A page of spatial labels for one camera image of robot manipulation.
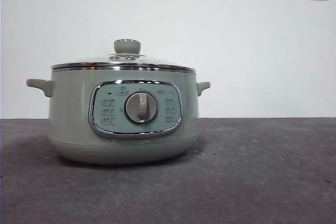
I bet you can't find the glass lid with green knob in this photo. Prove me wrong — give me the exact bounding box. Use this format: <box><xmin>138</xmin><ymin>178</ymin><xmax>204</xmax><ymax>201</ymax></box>
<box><xmin>50</xmin><ymin>38</ymin><xmax>197</xmax><ymax>74</ymax></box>

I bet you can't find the green electric cooking pot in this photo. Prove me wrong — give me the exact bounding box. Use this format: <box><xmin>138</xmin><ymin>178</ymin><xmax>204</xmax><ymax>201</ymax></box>
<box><xmin>25</xmin><ymin>69</ymin><xmax>212</xmax><ymax>166</ymax></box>

